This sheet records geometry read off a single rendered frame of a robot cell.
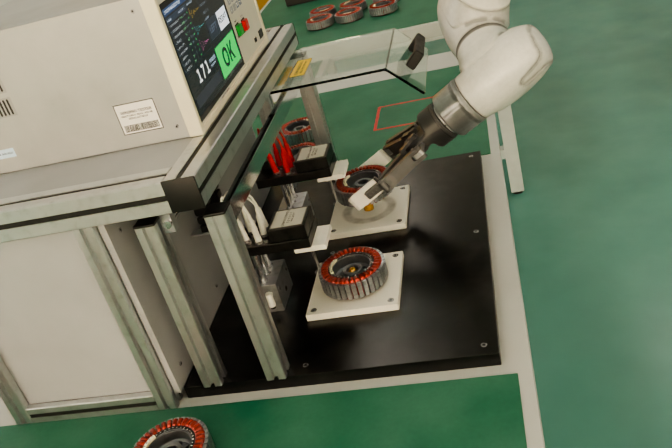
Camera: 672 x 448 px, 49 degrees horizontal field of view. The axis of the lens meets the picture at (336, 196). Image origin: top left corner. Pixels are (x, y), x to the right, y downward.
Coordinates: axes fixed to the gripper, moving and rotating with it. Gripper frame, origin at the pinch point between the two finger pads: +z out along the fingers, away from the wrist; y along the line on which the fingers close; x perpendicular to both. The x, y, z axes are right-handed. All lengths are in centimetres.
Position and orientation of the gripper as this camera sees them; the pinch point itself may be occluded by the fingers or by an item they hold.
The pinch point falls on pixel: (364, 183)
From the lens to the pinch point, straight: 140.0
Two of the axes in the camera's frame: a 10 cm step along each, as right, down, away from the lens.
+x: -7.0, -6.6, -2.6
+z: -7.0, 5.7, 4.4
